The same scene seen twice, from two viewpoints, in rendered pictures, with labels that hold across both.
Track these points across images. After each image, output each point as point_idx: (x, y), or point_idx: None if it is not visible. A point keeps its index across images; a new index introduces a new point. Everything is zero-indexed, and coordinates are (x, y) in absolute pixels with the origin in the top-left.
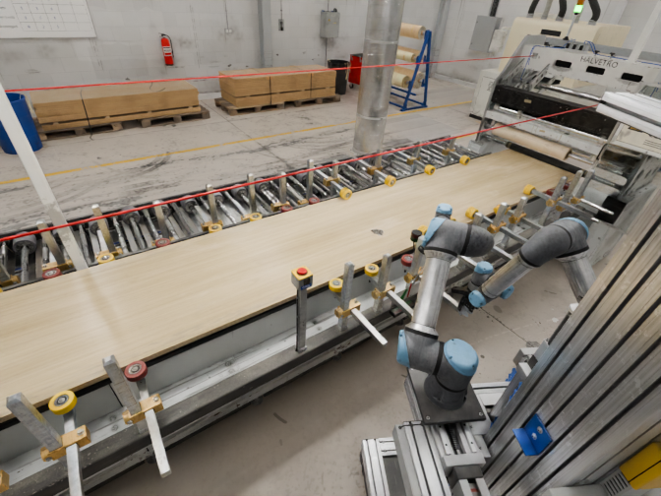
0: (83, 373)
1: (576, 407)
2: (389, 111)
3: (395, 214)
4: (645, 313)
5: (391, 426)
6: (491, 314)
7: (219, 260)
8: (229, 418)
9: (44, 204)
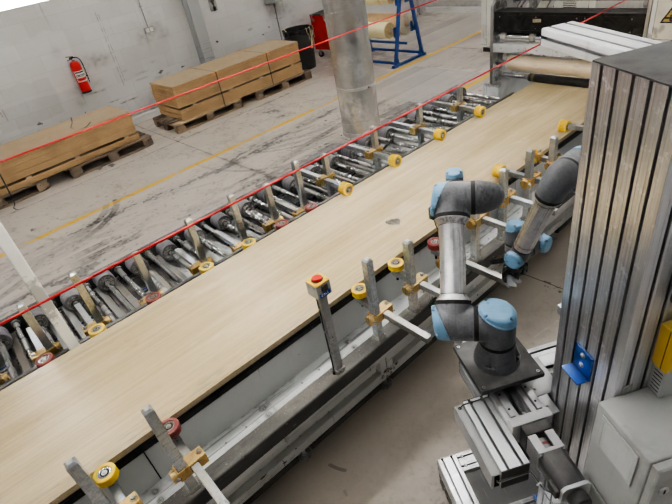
0: (116, 443)
1: (598, 317)
2: (378, 73)
3: (410, 196)
4: (609, 209)
5: None
6: (563, 287)
7: (222, 298)
8: (279, 482)
9: (26, 282)
